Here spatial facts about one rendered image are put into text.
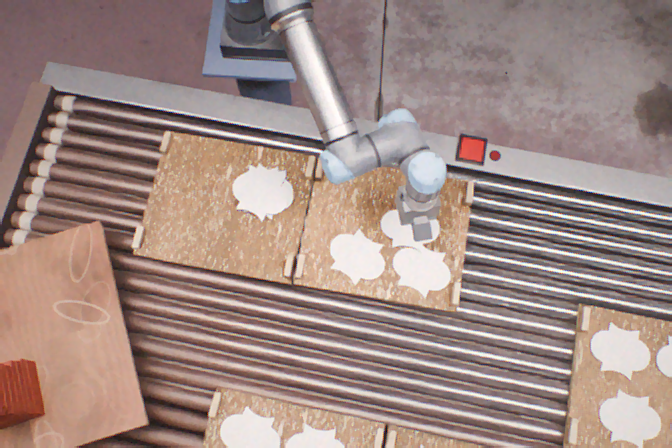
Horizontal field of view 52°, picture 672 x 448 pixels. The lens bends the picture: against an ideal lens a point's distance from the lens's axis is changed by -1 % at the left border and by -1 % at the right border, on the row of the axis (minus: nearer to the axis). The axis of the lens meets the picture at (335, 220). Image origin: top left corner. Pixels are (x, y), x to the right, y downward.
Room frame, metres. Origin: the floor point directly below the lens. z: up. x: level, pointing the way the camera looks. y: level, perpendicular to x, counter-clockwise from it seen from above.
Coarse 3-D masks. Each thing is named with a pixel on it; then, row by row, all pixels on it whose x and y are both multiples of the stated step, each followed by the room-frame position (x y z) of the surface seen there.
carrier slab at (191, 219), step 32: (160, 160) 0.72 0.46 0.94; (192, 160) 0.72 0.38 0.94; (224, 160) 0.72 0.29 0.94; (256, 160) 0.72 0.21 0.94; (288, 160) 0.71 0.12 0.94; (160, 192) 0.63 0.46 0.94; (192, 192) 0.63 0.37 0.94; (224, 192) 0.63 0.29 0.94; (160, 224) 0.54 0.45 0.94; (192, 224) 0.54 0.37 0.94; (224, 224) 0.54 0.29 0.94; (256, 224) 0.54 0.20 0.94; (288, 224) 0.54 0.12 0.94; (160, 256) 0.46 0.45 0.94; (192, 256) 0.46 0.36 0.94; (224, 256) 0.46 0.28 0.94; (256, 256) 0.45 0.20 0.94
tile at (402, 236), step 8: (384, 216) 0.55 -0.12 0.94; (392, 216) 0.55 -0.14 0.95; (384, 224) 0.53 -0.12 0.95; (392, 224) 0.53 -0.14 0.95; (400, 224) 0.53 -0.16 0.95; (432, 224) 0.53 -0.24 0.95; (384, 232) 0.51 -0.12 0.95; (392, 232) 0.51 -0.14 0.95; (400, 232) 0.51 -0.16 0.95; (408, 232) 0.51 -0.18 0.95; (432, 232) 0.50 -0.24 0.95; (400, 240) 0.49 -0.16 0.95; (408, 240) 0.48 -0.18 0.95; (424, 240) 0.48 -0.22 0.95; (432, 240) 0.48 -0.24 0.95; (392, 248) 0.47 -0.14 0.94; (416, 248) 0.46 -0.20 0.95
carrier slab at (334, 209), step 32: (320, 192) 0.62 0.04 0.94; (352, 192) 0.62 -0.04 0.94; (384, 192) 0.62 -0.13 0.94; (448, 192) 0.62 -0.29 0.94; (320, 224) 0.54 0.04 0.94; (352, 224) 0.53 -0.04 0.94; (448, 224) 0.53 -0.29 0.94; (320, 256) 0.45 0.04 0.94; (384, 256) 0.45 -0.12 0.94; (448, 256) 0.44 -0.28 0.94; (320, 288) 0.37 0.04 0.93; (352, 288) 0.37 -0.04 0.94; (384, 288) 0.37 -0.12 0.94; (448, 288) 0.36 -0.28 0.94
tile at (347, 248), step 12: (336, 240) 0.49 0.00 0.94; (348, 240) 0.49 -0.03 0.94; (360, 240) 0.49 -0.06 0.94; (336, 252) 0.46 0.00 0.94; (348, 252) 0.46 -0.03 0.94; (360, 252) 0.46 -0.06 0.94; (372, 252) 0.46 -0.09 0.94; (336, 264) 0.43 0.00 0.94; (348, 264) 0.43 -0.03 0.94; (360, 264) 0.43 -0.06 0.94; (372, 264) 0.43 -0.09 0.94; (384, 264) 0.43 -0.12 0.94; (360, 276) 0.40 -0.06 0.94; (372, 276) 0.40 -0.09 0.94
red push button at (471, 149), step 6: (462, 138) 0.77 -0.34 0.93; (468, 138) 0.77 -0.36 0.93; (462, 144) 0.75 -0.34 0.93; (468, 144) 0.75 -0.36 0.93; (474, 144) 0.75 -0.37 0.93; (480, 144) 0.75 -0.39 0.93; (462, 150) 0.74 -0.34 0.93; (468, 150) 0.74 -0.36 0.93; (474, 150) 0.74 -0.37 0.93; (480, 150) 0.74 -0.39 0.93; (462, 156) 0.72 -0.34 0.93; (468, 156) 0.72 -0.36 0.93; (474, 156) 0.72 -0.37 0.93; (480, 156) 0.72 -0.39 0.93
